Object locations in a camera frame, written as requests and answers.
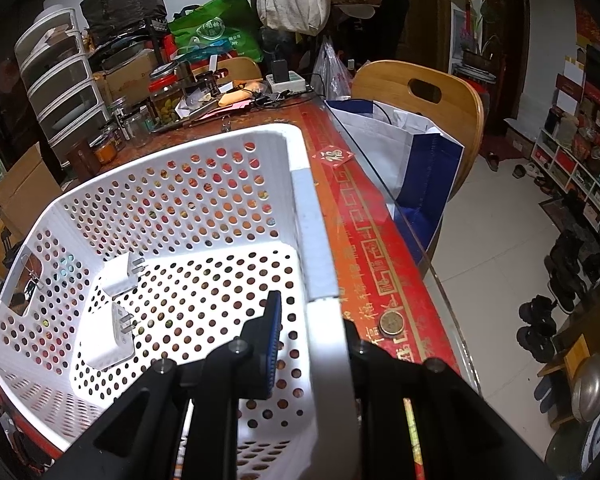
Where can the small jar with orange content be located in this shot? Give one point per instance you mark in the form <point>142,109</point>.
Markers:
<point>106,152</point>

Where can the pair of black boots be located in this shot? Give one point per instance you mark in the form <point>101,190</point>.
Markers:
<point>565,265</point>

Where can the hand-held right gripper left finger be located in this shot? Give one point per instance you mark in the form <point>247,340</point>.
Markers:
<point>272,345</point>

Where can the black charger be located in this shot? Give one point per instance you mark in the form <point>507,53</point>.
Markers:
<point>280,70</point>

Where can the white storage shelf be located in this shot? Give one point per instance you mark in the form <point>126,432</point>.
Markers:
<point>580,160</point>

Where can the pair of black shoes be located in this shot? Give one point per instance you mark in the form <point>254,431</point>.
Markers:
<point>537,327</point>

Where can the metal bowl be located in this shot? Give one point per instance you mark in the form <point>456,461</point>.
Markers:
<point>590,385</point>

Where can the wooden stool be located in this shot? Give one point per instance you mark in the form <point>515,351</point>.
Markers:
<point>575,357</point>

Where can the red diamond paper sticker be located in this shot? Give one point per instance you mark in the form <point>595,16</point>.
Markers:
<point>331,155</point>

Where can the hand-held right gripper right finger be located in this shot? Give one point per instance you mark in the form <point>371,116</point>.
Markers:
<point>367,360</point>

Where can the large cardboard box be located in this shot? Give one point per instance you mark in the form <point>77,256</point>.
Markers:
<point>25,190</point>

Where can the metal binder clip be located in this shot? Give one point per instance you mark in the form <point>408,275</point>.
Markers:
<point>34,281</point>

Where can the black bag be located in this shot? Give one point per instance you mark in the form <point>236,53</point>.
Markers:
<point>125,0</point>

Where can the small white charger plug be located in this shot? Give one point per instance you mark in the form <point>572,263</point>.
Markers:
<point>120,274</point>

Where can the green shopping bag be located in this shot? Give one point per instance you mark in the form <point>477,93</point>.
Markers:
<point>220,25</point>

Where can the cardboard box with red print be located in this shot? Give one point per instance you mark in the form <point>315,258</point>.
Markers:
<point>130,77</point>

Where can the bronze coin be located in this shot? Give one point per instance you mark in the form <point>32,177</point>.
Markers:
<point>391,322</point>

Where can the white power strip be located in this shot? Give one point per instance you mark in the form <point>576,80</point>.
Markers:
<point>296,83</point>

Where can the clear plastic bag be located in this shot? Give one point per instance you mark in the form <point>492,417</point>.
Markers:
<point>330,72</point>

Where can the white and blue shopping bag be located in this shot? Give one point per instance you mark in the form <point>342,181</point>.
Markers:
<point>430,170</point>

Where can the white perforated plastic basket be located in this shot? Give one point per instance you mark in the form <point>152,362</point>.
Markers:
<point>302,210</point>

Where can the glass jar with red lid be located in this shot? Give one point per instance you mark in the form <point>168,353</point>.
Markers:
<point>166,105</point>

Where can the empty glass jar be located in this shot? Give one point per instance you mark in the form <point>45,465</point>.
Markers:
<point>139,129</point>

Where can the red printed tablecloth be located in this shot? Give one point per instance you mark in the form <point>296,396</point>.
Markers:
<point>380,240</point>

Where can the clear plastic drawer unit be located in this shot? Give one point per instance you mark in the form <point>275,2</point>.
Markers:
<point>65,85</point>

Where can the potted plant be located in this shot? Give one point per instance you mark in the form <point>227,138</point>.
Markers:
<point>487,15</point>

